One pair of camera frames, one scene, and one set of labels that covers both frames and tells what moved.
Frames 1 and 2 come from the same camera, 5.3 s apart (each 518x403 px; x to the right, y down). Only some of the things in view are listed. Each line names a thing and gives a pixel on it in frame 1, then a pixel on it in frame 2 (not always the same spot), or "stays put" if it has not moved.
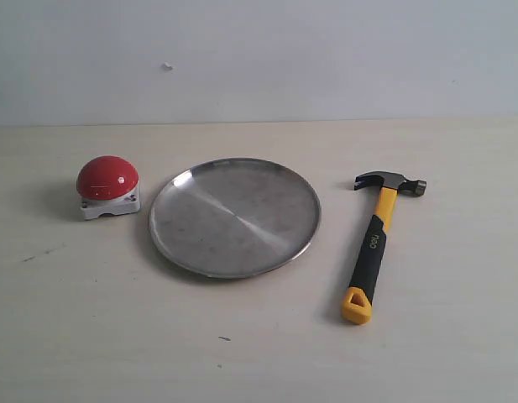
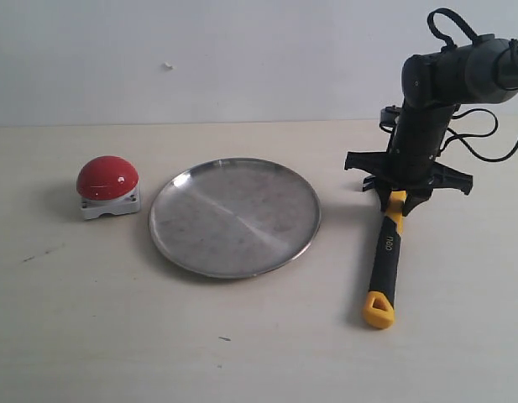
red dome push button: [107, 185] stays put
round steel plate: [233, 217] stays put
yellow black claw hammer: [357, 306] to [379, 311]
